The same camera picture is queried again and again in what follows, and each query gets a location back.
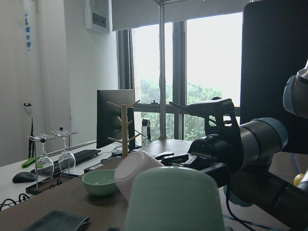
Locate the large dark monitor back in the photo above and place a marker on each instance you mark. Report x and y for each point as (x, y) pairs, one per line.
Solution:
(274, 48)

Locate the black computer monitor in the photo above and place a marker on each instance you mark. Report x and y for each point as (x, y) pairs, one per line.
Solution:
(108, 111)

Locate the wooden mug tree stand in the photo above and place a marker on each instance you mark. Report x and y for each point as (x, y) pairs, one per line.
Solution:
(124, 124)

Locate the hanging wine glass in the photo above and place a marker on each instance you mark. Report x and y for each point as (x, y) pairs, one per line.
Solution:
(66, 160)
(45, 166)

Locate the black computer mouse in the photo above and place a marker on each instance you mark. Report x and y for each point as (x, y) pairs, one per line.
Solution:
(24, 177)

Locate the whole yellow lemon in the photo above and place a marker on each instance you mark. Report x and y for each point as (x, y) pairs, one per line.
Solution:
(298, 179)

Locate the right hanging wine glass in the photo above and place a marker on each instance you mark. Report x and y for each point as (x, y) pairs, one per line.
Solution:
(66, 160)

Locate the wine glass rack stand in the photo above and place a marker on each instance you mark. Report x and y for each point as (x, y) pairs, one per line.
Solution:
(61, 133)

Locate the green plastic clamp tool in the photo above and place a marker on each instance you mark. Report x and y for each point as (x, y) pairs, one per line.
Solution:
(29, 161)

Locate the left hanging wine glass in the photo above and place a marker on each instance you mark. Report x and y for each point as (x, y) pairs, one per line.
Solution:
(45, 166)

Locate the black keyboard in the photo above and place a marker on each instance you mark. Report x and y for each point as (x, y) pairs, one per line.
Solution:
(80, 157)

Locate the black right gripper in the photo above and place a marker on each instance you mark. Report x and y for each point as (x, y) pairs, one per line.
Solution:
(219, 155)

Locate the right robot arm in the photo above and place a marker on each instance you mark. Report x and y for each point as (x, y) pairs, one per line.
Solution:
(253, 184)

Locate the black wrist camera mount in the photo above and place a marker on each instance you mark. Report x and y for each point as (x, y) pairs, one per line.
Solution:
(218, 114)

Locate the green bowl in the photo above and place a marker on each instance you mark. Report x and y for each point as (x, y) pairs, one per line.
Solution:
(100, 182)

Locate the grey folded cloth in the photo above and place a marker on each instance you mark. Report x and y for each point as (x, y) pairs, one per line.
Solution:
(59, 221)

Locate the pink cup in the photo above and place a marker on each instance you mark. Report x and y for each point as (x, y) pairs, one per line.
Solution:
(135, 163)

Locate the green cup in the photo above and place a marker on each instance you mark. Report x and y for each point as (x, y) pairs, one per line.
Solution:
(174, 199)

